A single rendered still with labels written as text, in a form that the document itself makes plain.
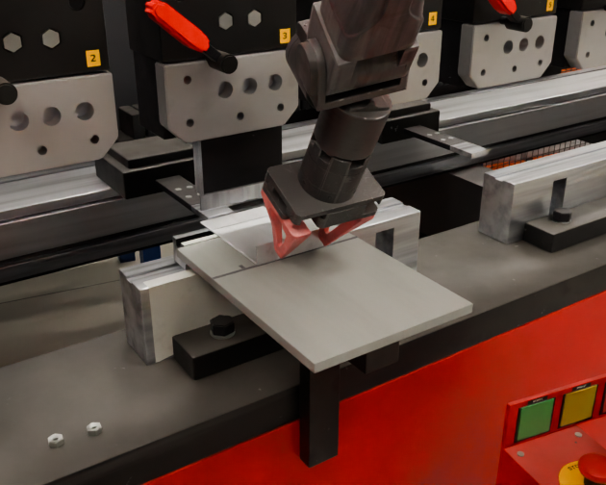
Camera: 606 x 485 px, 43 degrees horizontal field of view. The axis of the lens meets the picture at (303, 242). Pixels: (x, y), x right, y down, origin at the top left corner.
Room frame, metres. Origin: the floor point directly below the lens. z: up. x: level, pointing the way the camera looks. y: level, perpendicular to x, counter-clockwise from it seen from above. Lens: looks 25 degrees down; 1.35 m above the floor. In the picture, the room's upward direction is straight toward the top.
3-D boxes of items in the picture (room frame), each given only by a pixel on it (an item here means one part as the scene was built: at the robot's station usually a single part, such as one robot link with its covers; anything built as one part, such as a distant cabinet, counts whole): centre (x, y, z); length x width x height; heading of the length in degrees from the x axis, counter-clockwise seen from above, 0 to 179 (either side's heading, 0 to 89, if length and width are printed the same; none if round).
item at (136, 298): (0.84, 0.02, 0.92); 0.39 x 0.06 x 0.10; 124
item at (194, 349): (0.78, 0.01, 0.89); 0.30 x 0.05 x 0.03; 124
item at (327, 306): (0.68, -0.01, 1.00); 0.26 x 0.18 x 0.01; 34
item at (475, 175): (1.45, -0.22, 0.81); 0.64 x 0.08 x 0.14; 34
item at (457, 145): (1.17, -0.18, 1.01); 0.26 x 0.12 x 0.05; 34
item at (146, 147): (0.93, 0.17, 1.01); 0.26 x 0.12 x 0.05; 34
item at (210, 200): (0.81, 0.07, 1.08); 0.10 x 0.02 x 0.10; 124
